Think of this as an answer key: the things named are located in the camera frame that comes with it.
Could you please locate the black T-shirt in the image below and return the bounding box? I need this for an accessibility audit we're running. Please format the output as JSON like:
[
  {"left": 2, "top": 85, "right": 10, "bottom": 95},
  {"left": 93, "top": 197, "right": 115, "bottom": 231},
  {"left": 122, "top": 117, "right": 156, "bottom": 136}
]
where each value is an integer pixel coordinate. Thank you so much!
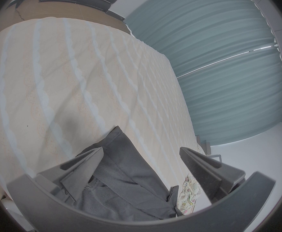
[{"left": 70, "top": 126, "right": 188, "bottom": 221}]

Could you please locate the bed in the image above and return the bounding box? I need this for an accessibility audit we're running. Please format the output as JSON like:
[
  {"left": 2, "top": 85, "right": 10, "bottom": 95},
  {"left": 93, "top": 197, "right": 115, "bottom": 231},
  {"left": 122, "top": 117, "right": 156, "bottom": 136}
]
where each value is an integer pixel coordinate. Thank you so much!
[{"left": 0, "top": 17, "right": 222, "bottom": 217}]

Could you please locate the white printed pyjama top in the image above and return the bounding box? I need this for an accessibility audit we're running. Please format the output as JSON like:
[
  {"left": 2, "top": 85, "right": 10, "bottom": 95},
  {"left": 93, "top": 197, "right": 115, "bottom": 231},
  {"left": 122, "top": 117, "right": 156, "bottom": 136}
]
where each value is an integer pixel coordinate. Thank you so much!
[{"left": 177, "top": 173, "right": 203, "bottom": 214}]

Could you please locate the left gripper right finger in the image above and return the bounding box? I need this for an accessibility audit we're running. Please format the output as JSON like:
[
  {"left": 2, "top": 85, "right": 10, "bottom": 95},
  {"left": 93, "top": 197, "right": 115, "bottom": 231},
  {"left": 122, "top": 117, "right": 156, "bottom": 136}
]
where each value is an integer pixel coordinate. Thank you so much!
[{"left": 180, "top": 147, "right": 246, "bottom": 199}]

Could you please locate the grey bedside table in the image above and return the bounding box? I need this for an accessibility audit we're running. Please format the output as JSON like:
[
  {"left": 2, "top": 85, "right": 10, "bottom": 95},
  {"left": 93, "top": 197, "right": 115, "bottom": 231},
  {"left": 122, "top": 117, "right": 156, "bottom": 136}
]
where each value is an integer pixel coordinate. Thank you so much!
[{"left": 195, "top": 135, "right": 211, "bottom": 154}]

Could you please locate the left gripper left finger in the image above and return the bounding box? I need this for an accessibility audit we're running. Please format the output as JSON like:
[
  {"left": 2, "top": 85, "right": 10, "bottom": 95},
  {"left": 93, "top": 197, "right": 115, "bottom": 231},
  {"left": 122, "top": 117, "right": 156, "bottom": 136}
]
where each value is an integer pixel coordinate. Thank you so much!
[{"left": 35, "top": 147, "right": 105, "bottom": 202}]

